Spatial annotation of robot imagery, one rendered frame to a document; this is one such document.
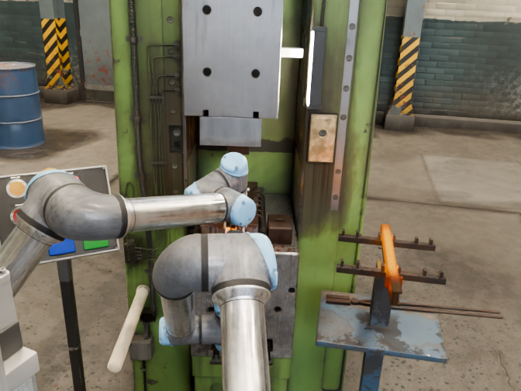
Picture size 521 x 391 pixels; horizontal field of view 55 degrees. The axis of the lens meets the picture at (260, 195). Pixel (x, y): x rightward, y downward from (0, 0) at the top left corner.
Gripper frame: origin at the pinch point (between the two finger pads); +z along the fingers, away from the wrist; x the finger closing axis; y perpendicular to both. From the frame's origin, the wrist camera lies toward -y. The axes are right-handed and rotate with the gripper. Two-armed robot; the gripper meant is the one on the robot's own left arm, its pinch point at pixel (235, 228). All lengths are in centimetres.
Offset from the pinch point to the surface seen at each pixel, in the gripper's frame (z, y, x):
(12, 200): -16, 4, -67
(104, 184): -11.0, -7.9, -42.6
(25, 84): 223, -339, -246
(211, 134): -21.9, -21.1, -8.7
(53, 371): 110, 11, -88
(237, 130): -23.3, -22.0, -0.2
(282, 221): 9.8, -10.6, 16.4
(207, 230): 8.0, -4.5, -10.0
